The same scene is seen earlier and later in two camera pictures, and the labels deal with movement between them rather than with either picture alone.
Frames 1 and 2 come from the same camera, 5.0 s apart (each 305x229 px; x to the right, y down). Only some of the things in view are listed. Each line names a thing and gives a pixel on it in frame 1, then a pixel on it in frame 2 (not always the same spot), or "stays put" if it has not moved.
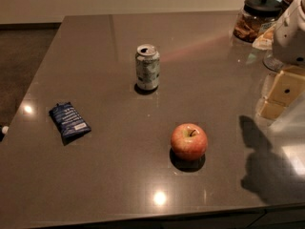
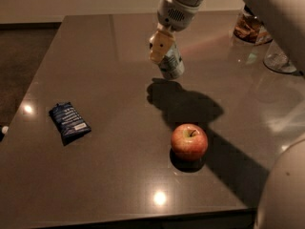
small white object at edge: x=5 y=129 stays put
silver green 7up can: x=148 y=67 to x=172 y=64
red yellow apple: x=189 y=141 stays put
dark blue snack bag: x=68 y=122 stays put
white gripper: x=291 y=37 to x=173 y=15
